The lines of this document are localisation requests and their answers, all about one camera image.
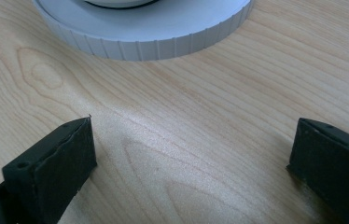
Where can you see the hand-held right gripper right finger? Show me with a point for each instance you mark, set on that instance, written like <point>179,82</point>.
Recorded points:
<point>334,168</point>

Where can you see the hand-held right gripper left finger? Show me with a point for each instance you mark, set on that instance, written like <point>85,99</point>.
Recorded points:
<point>56,174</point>

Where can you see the round white ribbed base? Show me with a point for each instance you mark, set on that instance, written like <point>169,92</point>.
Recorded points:
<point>150,31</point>

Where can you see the white bowl with dark rim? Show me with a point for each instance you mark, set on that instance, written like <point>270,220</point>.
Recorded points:
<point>119,3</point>

